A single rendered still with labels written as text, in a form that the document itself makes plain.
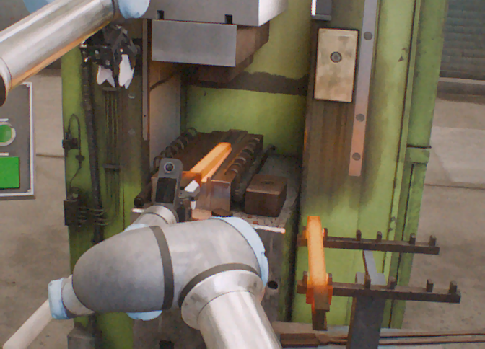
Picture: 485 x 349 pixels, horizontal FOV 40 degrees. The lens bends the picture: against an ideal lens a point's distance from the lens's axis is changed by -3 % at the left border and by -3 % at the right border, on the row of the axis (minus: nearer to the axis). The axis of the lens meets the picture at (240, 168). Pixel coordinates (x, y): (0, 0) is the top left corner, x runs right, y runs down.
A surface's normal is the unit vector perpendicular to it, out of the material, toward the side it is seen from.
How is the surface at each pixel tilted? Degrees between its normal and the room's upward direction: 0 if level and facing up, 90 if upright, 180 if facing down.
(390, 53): 90
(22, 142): 60
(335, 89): 90
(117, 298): 106
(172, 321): 90
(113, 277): 74
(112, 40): 27
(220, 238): 22
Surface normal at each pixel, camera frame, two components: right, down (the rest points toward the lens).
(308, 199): -0.22, 0.32
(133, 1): 0.90, 0.18
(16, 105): 0.21, -0.18
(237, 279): 0.49, -0.13
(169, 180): -0.14, -0.24
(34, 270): 0.04, -0.94
